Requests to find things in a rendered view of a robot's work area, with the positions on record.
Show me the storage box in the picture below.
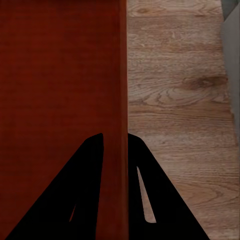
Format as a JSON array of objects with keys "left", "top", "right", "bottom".
[{"left": 0, "top": 0, "right": 129, "bottom": 240}]

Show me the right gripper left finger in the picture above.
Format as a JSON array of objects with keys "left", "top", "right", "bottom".
[{"left": 5, "top": 133, "right": 104, "bottom": 240}]

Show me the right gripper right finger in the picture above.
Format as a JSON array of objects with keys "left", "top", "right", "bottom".
[{"left": 128, "top": 133, "right": 211, "bottom": 240}]

